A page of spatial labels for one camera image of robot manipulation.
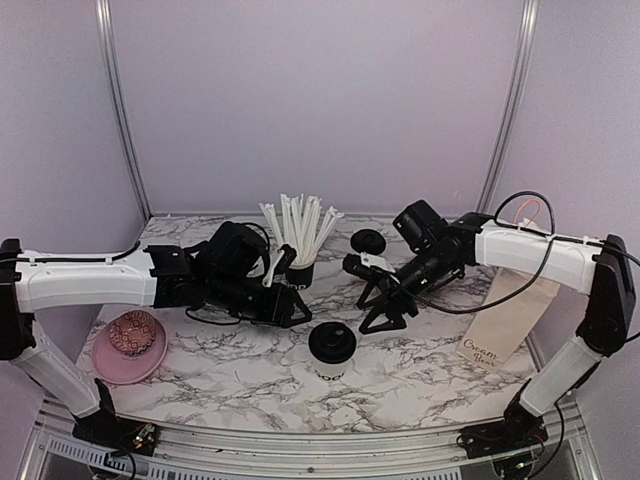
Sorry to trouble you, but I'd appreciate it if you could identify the red patterned bowl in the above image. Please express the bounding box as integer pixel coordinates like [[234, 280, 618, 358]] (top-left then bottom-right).
[[108, 310, 157, 356]]

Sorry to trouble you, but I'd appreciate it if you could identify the kraft paper bag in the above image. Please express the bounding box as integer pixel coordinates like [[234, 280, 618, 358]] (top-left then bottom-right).
[[454, 199, 599, 372]]

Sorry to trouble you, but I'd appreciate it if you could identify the bundle of white wrapped straws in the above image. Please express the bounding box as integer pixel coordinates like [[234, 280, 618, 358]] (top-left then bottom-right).
[[259, 193, 344, 268]]

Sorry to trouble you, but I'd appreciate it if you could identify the black cup holding straws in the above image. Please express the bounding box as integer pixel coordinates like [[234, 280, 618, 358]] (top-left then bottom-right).
[[285, 262, 315, 290]]

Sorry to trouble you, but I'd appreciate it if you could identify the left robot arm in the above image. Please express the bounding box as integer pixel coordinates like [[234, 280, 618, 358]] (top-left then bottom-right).
[[1, 221, 312, 445]]

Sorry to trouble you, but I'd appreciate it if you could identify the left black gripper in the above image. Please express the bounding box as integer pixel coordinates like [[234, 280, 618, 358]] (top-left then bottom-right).
[[206, 270, 313, 328]]

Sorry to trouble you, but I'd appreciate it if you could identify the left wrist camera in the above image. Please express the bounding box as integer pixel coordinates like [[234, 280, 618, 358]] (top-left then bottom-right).
[[262, 244, 297, 288]]

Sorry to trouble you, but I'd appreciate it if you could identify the left aluminium frame post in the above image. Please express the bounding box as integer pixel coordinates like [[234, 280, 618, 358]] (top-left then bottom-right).
[[95, 0, 152, 222]]

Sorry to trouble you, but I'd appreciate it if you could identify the front aluminium rail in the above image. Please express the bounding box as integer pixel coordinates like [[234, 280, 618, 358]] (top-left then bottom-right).
[[17, 398, 604, 479]]

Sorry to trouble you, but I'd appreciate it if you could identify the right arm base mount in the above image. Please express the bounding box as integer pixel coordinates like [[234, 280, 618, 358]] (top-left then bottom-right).
[[456, 389, 549, 459]]

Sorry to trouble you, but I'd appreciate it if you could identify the pink plate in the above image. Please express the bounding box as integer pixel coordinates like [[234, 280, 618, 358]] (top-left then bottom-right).
[[91, 322, 168, 385]]

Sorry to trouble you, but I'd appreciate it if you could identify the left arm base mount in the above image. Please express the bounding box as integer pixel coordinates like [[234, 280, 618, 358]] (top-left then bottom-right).
[[72, 379, 160, 456]]

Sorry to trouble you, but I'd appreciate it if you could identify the black cup lid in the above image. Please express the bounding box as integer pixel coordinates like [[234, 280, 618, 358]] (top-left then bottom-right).
[[308, 322, 357, 365], [350, 229, 387, 255]]

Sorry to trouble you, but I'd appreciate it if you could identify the aluminium frame post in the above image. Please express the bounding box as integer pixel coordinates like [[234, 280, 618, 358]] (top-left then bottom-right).
[[476, 0, 539, 212], [95, 0, 152, 222]]

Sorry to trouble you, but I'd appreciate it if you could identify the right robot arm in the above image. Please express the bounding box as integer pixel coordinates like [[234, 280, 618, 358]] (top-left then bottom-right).
[[342, 200, 639, 448]]

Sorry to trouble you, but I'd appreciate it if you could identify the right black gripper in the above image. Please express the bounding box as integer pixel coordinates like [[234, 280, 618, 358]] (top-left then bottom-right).
[[356, 246, 457, 335]]

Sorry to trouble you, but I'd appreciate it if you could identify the right aluminium frame post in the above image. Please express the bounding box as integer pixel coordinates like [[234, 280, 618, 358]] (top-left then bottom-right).
[[476, 0, 539, 212]]

